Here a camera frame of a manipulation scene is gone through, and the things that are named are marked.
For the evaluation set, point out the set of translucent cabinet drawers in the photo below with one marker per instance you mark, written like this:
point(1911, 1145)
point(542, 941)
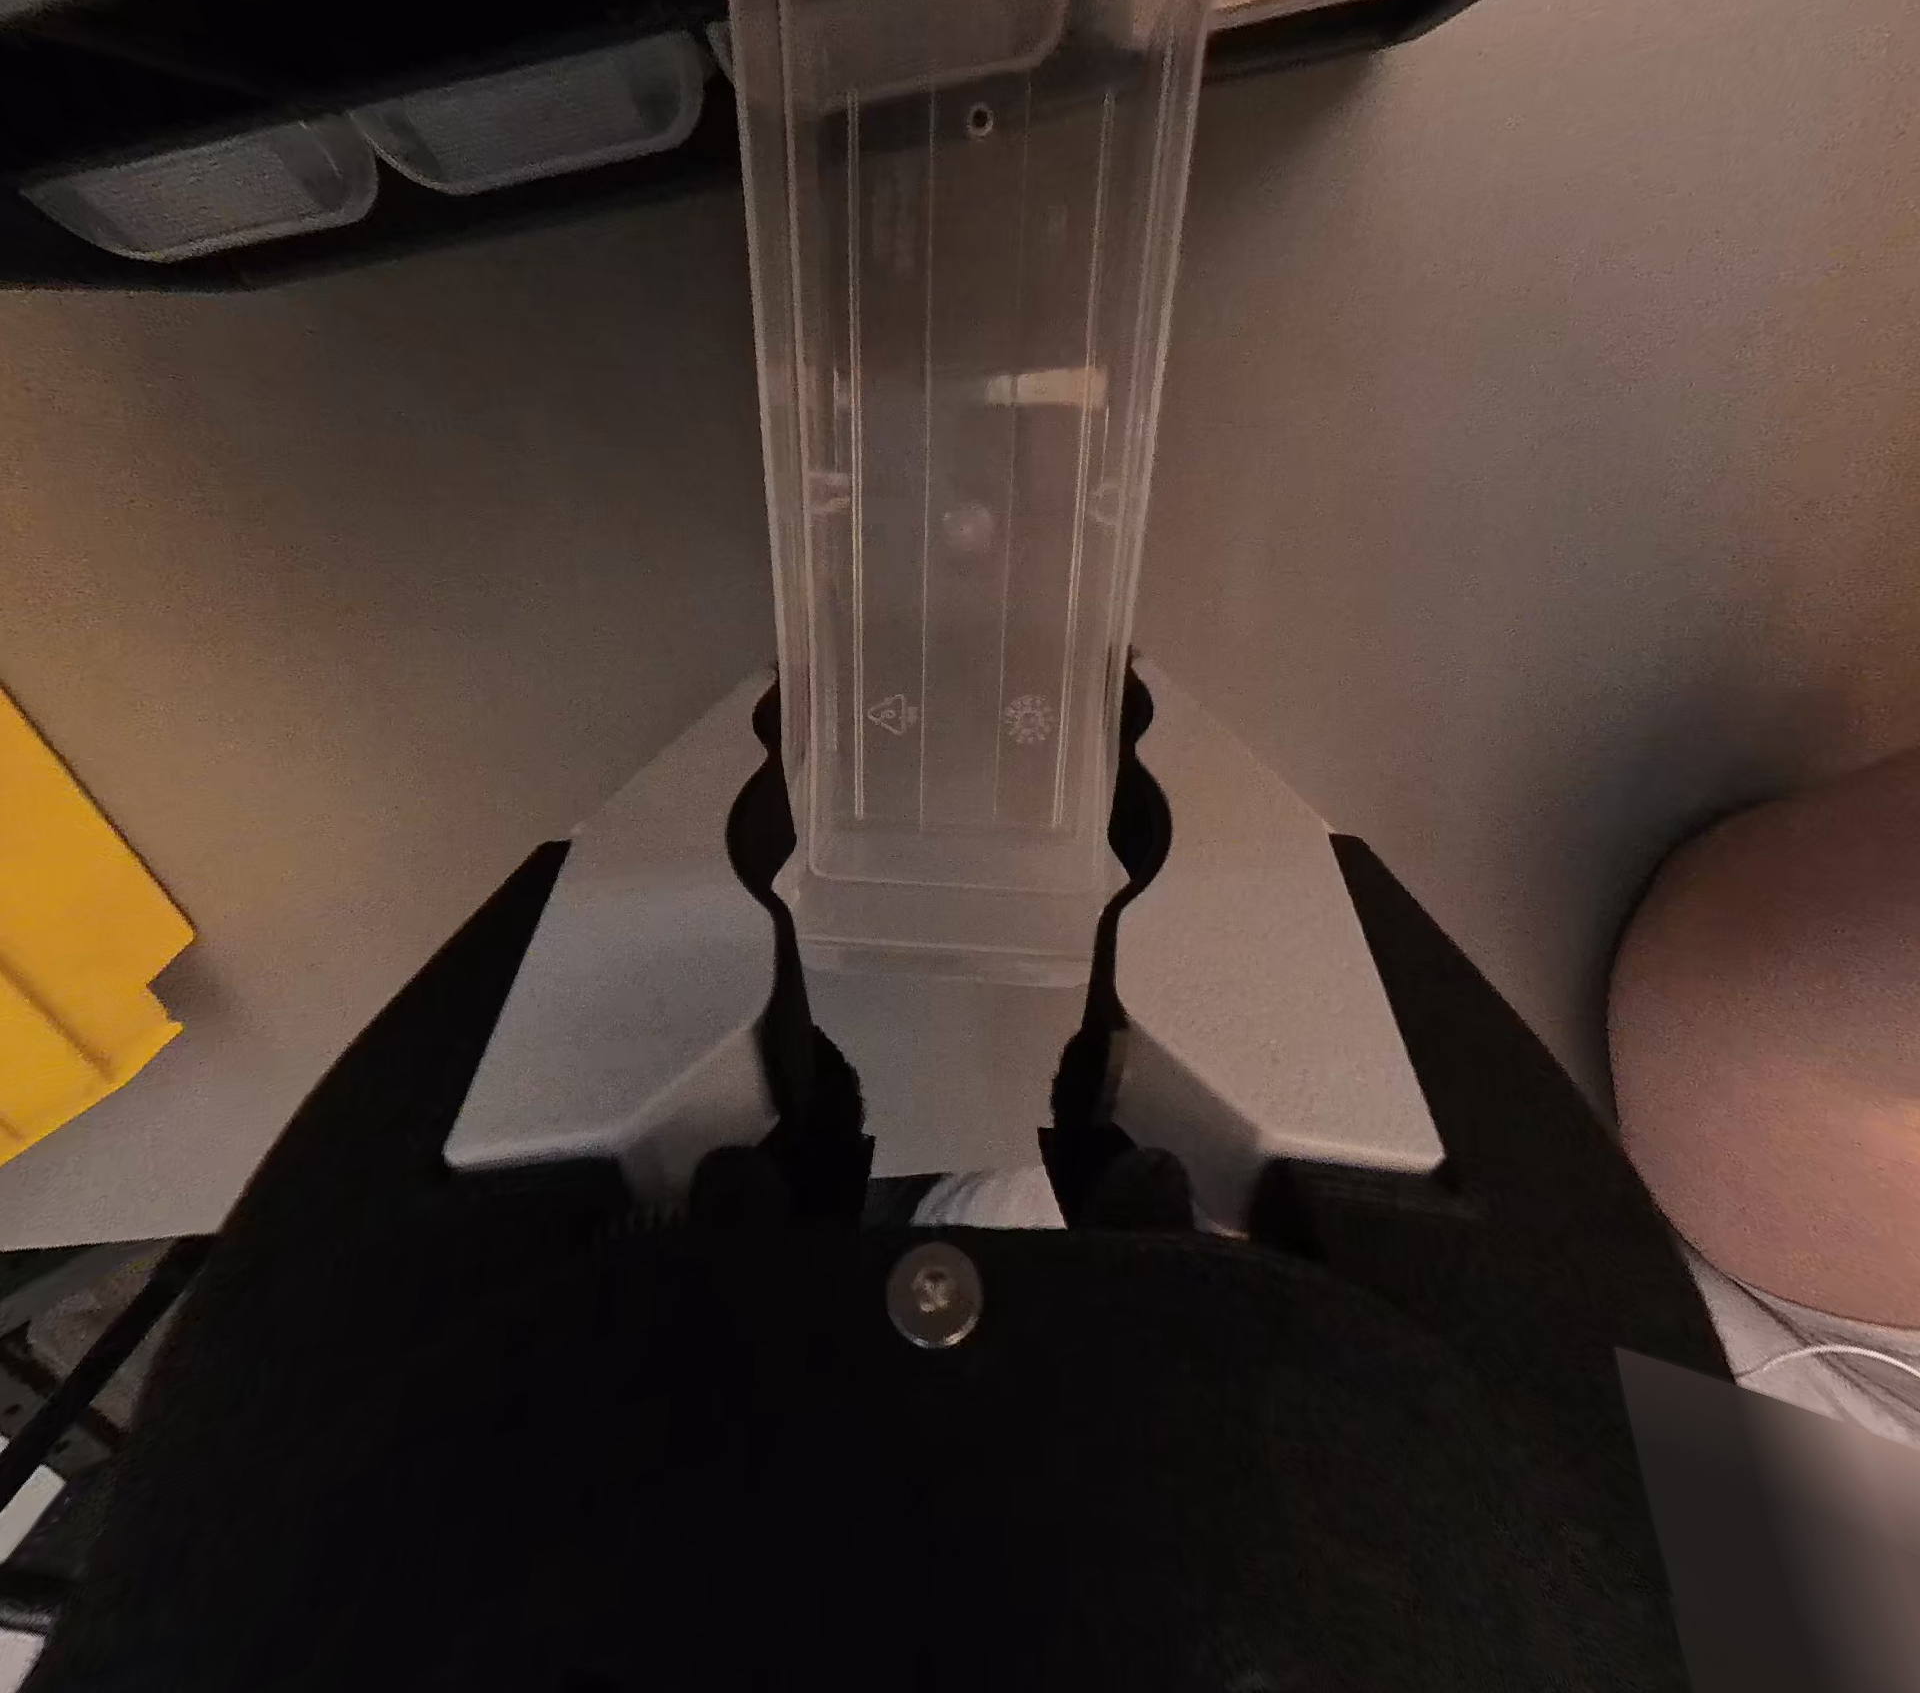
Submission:
point(194, 194)

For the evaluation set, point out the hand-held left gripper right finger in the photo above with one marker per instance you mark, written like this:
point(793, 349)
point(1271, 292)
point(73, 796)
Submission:
point(1261, 989)

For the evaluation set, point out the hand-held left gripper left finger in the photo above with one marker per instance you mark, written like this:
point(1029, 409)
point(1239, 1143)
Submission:
point(644, 989)

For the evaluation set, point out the yellow plastic bin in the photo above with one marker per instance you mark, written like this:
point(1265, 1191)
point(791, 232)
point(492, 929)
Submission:
point(75, 943)

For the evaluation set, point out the person's right forearm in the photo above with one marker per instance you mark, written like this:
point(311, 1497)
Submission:
point(1771, 1020)

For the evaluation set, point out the clear plastic drawer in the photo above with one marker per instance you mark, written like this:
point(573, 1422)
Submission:
point(974, 373)

